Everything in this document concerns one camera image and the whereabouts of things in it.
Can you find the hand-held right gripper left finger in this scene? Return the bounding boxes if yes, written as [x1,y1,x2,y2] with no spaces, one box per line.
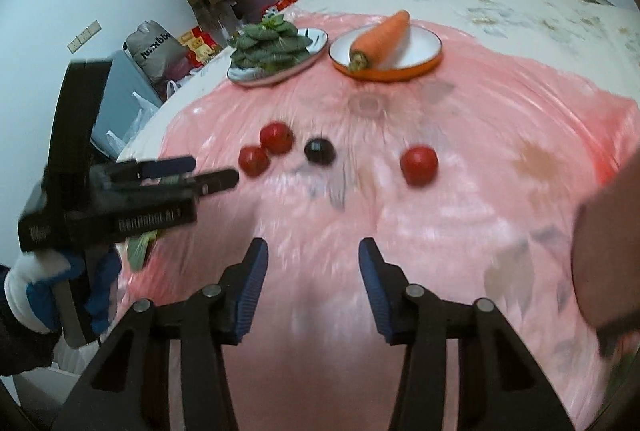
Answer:
[50,237,270,431]

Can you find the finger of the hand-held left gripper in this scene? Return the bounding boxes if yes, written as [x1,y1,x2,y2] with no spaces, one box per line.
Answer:
[107,156,197,185]
[107,169,240,202]

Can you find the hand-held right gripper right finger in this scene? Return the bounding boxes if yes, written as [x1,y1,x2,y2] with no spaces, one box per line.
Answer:
[358,237,576,431]

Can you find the red tomato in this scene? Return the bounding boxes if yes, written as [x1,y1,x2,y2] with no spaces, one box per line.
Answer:
[259,122,294,156]
[238,146,271,177]
[399,146,440,186]

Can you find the dark plum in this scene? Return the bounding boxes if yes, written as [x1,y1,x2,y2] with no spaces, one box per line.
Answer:
[304,138,337,166]

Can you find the person's left hand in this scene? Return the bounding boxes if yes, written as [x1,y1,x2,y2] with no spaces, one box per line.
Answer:
[4,246,123,337]

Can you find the green vegetable leaf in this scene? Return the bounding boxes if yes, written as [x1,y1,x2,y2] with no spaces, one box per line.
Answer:
[126,233,160,273]

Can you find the white plastic bag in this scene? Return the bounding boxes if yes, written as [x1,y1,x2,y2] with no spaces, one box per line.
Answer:
[105,91,162,152]

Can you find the grey blue storage bin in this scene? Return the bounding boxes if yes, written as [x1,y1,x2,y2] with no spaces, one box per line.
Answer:
[92,50,161,146]

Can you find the grey printed bag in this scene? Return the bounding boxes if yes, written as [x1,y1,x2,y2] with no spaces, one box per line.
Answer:
[125,21,188,84]

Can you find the red and yellow packages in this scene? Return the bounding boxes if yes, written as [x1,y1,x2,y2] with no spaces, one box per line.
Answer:
[177,26,223,69]

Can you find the green leafy vegetables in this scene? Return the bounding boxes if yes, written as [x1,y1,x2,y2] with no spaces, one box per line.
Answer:
[231,13,313,74]

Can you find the white plate with dark rim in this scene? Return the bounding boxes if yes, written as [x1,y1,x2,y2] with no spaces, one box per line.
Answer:
[227,28,329,86]

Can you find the carrot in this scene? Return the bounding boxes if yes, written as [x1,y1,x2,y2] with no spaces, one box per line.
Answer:
[348,10,411,72]

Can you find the black and brown tall container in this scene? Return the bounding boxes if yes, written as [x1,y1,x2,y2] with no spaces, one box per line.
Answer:
[571,151,640,357]

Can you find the orange rimmed white plate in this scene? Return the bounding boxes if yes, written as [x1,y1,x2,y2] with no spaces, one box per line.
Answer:
[328,23,444,82]

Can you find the floral white quilt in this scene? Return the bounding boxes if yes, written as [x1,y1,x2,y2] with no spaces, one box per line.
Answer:
[280,0,640,96]

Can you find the wall switch panel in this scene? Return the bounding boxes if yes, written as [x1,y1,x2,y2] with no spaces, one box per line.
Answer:
[67,22,102,52]

